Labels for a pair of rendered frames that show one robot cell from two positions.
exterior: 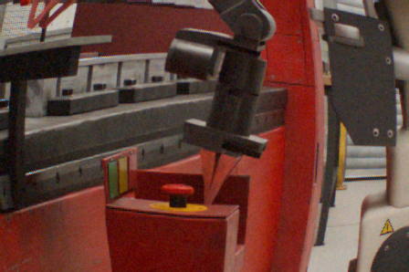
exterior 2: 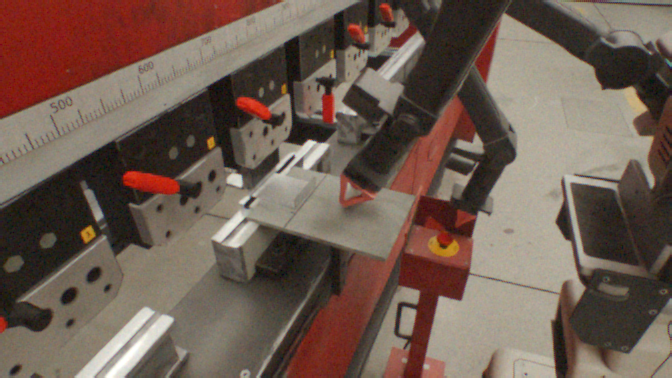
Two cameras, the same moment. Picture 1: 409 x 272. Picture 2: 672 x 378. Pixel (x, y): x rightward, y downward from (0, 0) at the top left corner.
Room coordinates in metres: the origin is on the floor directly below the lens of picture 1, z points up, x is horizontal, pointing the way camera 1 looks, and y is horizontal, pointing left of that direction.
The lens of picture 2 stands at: (0.67, 0.15, 1.47)
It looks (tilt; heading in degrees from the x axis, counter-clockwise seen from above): 37 degrees down; 10
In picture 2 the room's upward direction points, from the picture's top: straight up
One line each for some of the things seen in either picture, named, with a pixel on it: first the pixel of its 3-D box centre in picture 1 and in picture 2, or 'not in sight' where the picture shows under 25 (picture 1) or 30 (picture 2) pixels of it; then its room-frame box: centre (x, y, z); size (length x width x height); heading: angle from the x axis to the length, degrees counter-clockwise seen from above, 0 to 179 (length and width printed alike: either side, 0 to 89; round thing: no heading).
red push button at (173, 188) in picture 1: (177, 198); (444, 242); (1.42, 0.03, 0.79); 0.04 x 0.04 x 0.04
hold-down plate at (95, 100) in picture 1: (82, 102); (385, 116); (1.87, 0.21, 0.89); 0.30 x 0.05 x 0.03; 166
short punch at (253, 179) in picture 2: not in sight; (260, 163); (1.29, 0.41, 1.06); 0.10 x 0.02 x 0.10; 166
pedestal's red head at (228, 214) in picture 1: (176, 224); (440, 241); (1.47, 0.03, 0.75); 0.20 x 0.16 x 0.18; 171
